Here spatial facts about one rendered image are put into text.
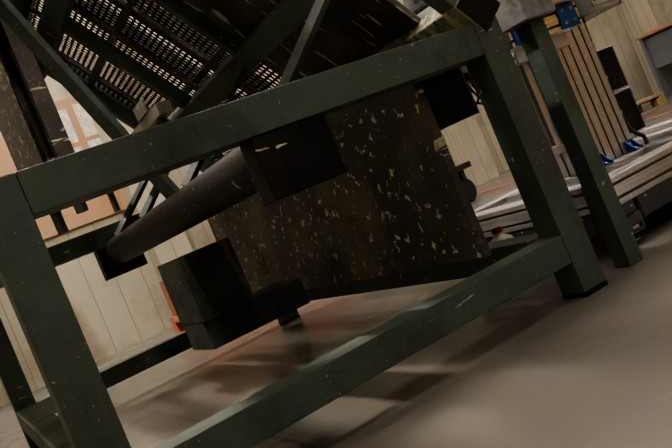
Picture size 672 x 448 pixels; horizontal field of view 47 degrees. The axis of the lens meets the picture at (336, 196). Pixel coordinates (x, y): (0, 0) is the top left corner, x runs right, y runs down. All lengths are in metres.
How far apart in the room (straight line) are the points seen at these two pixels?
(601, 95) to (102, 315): 4.72
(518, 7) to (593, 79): 0.86
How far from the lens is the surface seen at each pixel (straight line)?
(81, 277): 6.67
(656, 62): 10.57
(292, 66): 1.92
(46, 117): 3.25
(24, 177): 1.59
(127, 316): 6.71
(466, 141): 8.28
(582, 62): 3.03
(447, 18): 2.14
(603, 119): 3.02
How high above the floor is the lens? 0.52
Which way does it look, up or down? level
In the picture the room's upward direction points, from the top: 23 degrees counter-clockwise
